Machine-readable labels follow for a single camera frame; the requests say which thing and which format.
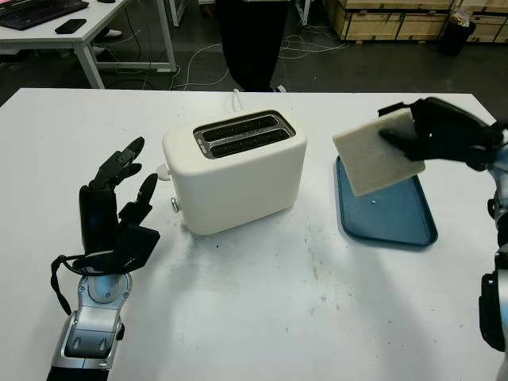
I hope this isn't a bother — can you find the person in black trousers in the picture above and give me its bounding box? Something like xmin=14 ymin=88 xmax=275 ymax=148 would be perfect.
xmin=215 ymin=0 xmax=289 ymax=94

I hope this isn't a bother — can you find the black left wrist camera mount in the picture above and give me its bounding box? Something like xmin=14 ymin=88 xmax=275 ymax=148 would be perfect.
xmin=114 ymin=225 xmax=161 ymax=275

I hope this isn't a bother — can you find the black laptop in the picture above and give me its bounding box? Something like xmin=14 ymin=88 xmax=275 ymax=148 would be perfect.
xmin=0 ymin=0 xmax=90 ymax=32

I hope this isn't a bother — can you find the black waste bin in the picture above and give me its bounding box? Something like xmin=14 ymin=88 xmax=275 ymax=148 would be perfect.
xmin=437 ymin=19 xmax=478 ymax=58

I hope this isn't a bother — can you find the black smartphone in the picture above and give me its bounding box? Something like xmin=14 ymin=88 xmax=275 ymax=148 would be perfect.
xmin=54 ymin=18 xmax=88 ymax=35

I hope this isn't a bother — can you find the white office desk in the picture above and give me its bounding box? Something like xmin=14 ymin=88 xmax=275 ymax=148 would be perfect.
xmin=0 ymin=0 xmax=178 ymax=90

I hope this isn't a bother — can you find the pale bread slice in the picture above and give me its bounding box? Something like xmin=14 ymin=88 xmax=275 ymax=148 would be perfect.
xmin=331 ymin=109 xmax=427 ymax=198

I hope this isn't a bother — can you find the white table leg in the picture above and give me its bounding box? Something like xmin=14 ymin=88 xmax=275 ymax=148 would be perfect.
xmin=293 ymin=0 xmax=313 ymax=27
xmin=168 ymin=0 xmax=188 ymax=29

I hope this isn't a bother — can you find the cream white two-slot toaster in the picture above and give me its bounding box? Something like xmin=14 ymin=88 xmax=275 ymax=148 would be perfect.
xmin=161 ymin=110 xmax=310 ymax=237

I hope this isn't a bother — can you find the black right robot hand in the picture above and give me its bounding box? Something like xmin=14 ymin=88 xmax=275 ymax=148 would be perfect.
xmin=376 ymin=97 xmax=503 ymax=162

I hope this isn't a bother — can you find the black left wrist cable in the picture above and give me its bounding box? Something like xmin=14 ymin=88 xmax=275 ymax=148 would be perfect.
xmin=49 ymin=253 xmax=135 ymax=317

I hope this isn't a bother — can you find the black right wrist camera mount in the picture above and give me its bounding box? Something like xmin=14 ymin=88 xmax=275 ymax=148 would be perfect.
xmin=464 ymin=143 xmax=497 ymax=172

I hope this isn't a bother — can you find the blue plastic tray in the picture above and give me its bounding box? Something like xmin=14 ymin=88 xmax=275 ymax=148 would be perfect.
xmin=334 ymin=154 xmax=440 ymax=252

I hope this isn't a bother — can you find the large wooden crate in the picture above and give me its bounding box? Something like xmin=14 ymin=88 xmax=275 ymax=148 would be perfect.
xmin=334 ymin=0 xmax=457 ymax=43

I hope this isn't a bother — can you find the wooden crate behind bin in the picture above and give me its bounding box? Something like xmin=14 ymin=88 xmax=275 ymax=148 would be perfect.
xmin=456 ymin=0 xmax=508 ymax=45

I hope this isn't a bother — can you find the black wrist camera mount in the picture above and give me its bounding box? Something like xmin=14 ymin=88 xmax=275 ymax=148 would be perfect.
xmin=114 ymin=225 xmax=161 ymax=275
xmin=464 ymin=143 xmax=497 ymax=172

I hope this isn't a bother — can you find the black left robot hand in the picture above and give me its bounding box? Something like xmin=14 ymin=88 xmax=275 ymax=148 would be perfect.
xmin=79 ymin=137 xmax=159 ymax=256

